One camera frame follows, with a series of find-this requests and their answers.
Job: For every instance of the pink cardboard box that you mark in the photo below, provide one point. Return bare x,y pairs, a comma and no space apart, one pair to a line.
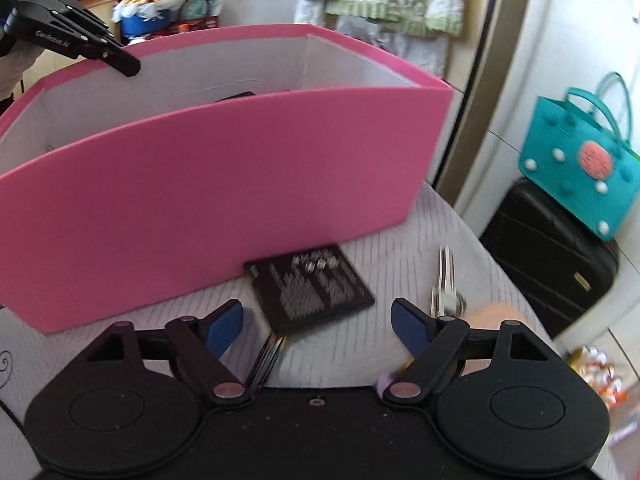
200,185

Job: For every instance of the white patterned tablecloth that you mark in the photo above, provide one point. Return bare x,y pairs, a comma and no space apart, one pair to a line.
340,355

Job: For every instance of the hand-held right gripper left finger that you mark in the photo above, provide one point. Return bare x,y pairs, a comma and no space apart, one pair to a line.
225,327

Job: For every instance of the black suitcase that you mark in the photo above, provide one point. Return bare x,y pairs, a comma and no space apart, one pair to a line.
540,260

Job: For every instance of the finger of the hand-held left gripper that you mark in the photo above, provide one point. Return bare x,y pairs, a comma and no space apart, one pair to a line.
95,35

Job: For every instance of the metal keys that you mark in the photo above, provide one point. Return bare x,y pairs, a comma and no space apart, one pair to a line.
445,285

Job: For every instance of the white wardrobe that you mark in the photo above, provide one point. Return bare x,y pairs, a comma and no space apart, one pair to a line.
560,20

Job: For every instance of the teal felt handbag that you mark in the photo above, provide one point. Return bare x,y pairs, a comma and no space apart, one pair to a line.
560,170

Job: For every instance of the black power bank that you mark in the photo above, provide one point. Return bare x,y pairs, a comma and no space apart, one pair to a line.
237,96

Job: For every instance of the white fleece pajama pants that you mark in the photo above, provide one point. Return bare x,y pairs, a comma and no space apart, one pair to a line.
430,55

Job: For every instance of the dark striped flat object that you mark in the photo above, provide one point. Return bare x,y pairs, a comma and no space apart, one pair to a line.
267,360

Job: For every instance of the black battery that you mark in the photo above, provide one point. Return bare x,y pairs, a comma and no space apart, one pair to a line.
310,290

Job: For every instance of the flower bouquet basket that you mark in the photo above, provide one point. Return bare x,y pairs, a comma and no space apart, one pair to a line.
145,10

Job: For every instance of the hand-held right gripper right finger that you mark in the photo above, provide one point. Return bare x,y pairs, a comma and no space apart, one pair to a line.
407,327

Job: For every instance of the orange snack packets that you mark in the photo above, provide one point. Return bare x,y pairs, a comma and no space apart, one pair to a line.
597,375

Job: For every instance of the pink round compact case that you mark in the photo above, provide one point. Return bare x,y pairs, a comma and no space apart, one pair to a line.
492,315

